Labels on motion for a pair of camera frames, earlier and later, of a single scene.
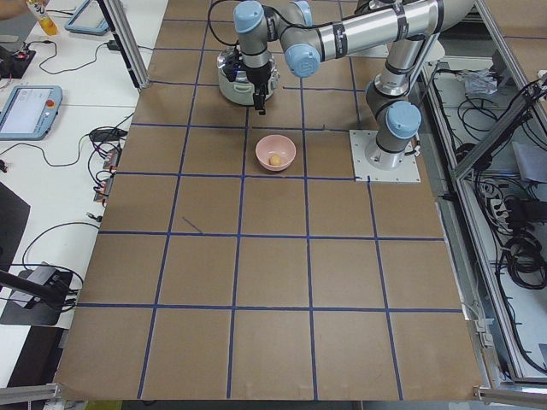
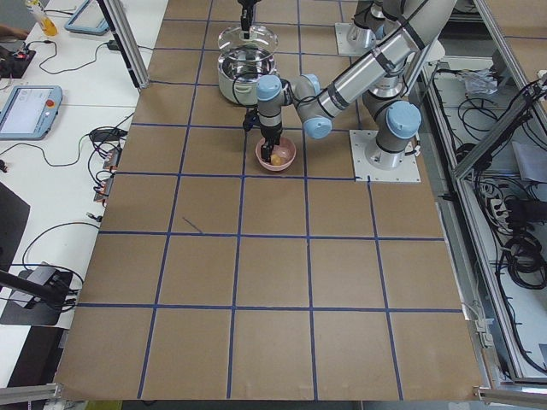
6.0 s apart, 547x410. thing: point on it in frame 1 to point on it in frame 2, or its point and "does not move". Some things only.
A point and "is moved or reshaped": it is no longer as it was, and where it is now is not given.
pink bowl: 273,144 does not move
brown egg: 274,161 does not move
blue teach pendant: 27,112 does not move
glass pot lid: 223,57 is moved or reshaped
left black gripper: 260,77 to 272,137
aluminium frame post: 120,24 does not move
